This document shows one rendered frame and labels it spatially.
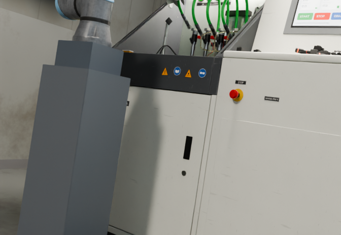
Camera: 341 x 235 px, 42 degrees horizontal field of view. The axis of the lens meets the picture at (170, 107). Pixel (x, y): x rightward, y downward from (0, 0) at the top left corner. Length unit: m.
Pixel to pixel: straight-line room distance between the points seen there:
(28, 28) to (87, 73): 2.49
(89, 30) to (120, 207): 0.91
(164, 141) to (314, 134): 0.68
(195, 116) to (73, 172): 0.61
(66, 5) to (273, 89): 0.87
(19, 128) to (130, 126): 2.03
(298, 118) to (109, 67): 0.73
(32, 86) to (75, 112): 2.51
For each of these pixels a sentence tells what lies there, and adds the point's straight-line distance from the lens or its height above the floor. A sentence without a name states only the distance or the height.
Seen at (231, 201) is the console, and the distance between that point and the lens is 1.83.
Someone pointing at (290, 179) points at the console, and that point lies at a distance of 1.72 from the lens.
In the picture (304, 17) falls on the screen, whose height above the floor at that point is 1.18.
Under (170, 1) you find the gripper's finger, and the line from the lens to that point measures 2.22.
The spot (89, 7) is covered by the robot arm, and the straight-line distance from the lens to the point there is 1.74.
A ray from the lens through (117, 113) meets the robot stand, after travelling 1.73.
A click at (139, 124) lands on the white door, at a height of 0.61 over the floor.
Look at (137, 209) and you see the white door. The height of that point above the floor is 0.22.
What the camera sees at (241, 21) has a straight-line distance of 2.52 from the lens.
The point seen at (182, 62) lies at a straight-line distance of 2.01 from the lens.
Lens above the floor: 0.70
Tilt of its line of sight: level
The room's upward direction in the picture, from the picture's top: 9 degrees clockwise
